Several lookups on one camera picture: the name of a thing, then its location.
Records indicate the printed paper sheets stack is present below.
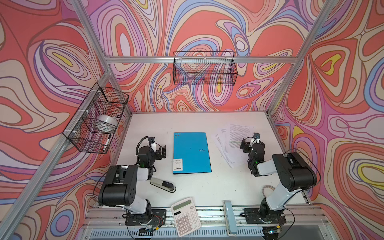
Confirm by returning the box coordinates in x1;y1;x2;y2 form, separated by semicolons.
212;124;252;168

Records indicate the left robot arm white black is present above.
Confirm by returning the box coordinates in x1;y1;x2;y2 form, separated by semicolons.
98;146;167;217

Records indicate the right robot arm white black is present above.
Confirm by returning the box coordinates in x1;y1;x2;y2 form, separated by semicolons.
240;138;318;222

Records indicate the black grey stapler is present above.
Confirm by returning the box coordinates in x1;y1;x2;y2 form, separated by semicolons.
150;178;177;193

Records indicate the white marker in basket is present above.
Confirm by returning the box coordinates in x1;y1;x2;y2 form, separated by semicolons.
103;134;112;153

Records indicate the silver tape roll in basket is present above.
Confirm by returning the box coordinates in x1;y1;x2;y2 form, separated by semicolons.
94;115;118;134

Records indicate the white desk calculator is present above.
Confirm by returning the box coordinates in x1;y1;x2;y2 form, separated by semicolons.
171;198;202;237

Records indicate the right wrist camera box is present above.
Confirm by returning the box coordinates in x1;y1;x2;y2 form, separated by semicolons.
253;133;261;143

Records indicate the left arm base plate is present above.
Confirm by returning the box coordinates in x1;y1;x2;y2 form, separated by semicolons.
122;209;167;228

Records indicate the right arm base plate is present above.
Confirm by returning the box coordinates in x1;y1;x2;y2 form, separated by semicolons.
240;208;287;225

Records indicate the black wire basket left wall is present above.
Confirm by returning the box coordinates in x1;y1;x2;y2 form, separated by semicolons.
63;83;129;154

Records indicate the black wire basket wall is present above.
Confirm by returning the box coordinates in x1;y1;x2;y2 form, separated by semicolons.
173;50;238;86
63;83;129;154

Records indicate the aluminium frame rail front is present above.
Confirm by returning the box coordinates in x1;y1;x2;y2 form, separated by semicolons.
78;205;337;240

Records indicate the black wire basket back wall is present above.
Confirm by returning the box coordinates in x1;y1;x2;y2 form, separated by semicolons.
173;50;238;86

